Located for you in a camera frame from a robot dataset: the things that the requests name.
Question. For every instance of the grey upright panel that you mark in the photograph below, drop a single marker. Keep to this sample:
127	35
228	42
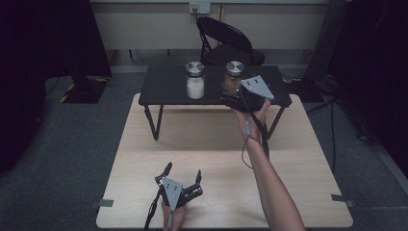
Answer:
325	41

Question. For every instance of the black stand base yellow tape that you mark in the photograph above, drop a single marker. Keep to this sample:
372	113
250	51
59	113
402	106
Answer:
85	89

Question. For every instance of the white wall socket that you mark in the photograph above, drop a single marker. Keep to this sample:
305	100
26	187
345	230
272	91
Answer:
199	7

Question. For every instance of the black raised metal shelf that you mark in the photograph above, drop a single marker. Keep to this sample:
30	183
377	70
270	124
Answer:
166	85

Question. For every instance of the glass jar with white powder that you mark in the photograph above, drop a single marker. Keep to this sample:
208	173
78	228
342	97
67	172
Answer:
195	80

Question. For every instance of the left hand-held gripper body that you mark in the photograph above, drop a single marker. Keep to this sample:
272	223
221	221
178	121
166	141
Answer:
173	192

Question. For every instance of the black folding chair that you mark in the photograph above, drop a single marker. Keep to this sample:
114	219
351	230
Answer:
229	41

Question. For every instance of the glass jar with brown contents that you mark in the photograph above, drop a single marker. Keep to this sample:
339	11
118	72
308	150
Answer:
234	78

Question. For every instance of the dark curtain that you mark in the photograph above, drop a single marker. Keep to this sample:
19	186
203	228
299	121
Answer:
375	70
41	64

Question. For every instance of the person's right hand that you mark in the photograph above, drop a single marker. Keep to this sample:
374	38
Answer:
251	123

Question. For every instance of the person's left hand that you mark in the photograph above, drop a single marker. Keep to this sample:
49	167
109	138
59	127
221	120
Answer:
174	219

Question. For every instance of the grey tape strip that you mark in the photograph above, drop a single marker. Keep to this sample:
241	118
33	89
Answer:
342	199
106	203

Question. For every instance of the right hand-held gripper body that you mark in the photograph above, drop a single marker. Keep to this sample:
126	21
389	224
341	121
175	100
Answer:
255	88

